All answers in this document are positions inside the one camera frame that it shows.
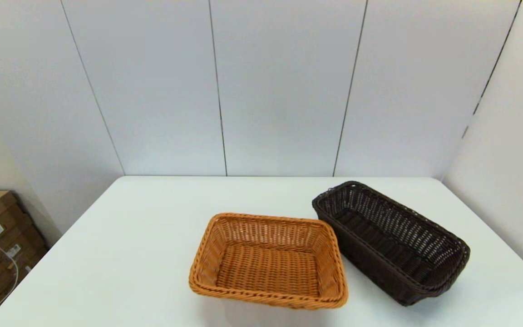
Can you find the dark brown wicker basket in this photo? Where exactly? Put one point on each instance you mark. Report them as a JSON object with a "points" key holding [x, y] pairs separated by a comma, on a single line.
{"points": [[379, 236]]}

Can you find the orange wicker basket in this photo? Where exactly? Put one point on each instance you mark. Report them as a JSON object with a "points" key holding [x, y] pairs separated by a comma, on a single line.
{"points": [[266, 268]]}

